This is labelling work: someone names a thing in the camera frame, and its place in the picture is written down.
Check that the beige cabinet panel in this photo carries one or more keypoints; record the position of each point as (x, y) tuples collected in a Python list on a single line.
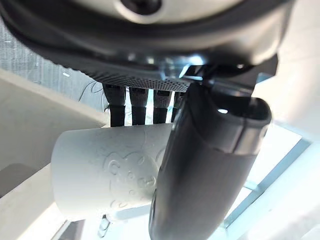
[(37, 120)]

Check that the grey mesh fabric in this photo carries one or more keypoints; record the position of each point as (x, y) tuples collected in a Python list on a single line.
[(25, 62)]

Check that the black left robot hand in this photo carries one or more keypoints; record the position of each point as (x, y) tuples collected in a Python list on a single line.
[(200, 175)]

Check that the white embossed bear cup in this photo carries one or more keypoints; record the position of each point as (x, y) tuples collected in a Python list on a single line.
[(100, 162)]

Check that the metal dishwasher rack frame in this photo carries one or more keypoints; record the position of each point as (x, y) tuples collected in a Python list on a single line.
[(251, 187)]

